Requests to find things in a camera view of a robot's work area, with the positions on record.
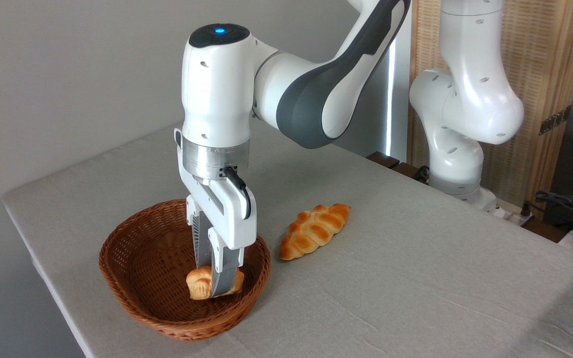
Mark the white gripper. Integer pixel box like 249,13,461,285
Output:
174,128,258,299

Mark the round bread roll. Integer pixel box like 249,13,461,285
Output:
186,266,245,301

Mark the brown wicker basket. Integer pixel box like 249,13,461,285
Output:
99,199,272,342

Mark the long braided bread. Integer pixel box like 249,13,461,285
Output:
279,203,352,262

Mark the grey tablecloth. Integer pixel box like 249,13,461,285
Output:
2,119,573,358

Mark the dark wooden furniture edge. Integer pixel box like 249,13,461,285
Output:
366,151,429,184

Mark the white vertical light strip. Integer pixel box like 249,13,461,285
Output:
385,20,413,163

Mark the dark metal hinge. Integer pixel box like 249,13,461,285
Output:
539,105,572,136

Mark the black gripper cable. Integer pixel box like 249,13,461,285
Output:
219,166,253,220

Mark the black cable bundle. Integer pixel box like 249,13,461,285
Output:
521,190,573,230

